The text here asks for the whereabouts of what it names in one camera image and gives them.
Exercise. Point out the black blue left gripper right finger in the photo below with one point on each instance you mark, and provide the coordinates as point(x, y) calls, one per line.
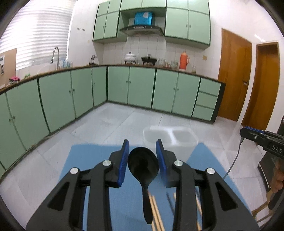
point(221, 207)

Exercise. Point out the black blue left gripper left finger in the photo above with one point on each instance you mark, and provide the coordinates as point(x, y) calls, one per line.
point(63, 208)

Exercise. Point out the red patterned chopstick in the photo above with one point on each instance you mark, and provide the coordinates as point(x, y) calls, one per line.
point(157, 223)

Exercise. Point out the black plastic ladle spoon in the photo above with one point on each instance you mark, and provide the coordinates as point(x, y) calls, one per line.
point(143, 165)

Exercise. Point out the green lower kitchen cabinets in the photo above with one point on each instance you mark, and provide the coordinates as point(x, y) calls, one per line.
point(34, 108)

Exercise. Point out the green kitchen cabinets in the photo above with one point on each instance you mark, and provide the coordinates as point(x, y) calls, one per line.
point(183, 22)
point(34, 108)

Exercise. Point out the green upper kitchen cabinets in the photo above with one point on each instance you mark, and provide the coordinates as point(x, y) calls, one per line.
point(183, 22)

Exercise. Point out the person's right hand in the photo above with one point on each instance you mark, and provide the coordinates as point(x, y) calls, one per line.
point(277, 179)

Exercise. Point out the brown wooden door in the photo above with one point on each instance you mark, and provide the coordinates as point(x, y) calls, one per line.
point(265, 86)
point(235, 70)

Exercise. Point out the blue table mat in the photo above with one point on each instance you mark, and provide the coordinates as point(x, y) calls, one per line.
point(126, 204)

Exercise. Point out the white double utensil holder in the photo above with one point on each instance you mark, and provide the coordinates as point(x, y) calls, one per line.
point(180, 140)

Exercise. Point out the glass jar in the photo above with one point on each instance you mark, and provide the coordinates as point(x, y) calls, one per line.
point(194, 69)

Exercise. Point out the orange thermos jug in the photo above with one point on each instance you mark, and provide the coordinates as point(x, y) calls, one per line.
point(184, 60)

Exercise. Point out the black wok pan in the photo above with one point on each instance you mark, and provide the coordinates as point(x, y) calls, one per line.
point(149, 60)

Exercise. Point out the silver kettle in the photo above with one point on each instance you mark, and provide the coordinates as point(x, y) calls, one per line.
point(93, 60)

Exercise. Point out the white cooking pot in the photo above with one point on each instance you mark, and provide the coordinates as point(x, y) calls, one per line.
point(130, 59)

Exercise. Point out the white window blinds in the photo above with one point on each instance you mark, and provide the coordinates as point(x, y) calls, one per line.
point(39, 32)

